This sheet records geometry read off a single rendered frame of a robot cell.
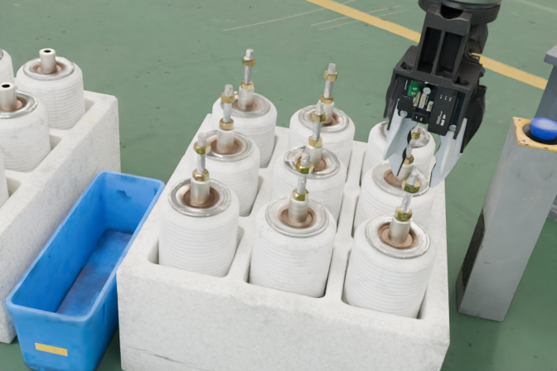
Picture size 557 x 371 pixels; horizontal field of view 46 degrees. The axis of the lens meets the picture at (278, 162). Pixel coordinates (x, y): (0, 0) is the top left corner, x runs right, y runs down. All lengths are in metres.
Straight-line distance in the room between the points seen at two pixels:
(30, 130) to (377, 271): 0.51
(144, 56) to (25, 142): 0.77
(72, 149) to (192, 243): 0.31
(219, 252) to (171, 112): 0.70
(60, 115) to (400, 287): 0.58
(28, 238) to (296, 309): 0.38
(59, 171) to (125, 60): 0.73
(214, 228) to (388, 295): 0.21
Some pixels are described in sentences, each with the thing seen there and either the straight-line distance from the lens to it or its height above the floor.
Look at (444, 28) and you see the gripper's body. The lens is 0.58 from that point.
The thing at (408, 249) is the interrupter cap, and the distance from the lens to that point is 0.76.
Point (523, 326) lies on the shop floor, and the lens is 1.10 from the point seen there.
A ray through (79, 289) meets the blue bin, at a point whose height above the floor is 0.00.
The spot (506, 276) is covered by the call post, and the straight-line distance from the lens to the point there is 1.03.
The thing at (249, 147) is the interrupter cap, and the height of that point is 0.25.
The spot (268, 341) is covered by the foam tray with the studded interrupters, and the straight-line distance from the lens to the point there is 0.81.
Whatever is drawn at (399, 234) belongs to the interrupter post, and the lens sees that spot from 0.76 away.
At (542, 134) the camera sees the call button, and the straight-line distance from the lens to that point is 0.91.
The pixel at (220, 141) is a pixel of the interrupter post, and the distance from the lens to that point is 0.87.
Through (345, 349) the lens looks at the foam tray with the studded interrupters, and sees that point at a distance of 0.80.
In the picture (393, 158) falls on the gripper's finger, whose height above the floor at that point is 0.35.
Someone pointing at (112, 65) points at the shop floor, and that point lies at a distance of 1.64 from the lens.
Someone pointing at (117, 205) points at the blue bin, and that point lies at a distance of 1.09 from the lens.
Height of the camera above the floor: 0.73
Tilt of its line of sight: 34 degrees down
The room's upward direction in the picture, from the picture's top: 7 degrees clockwise
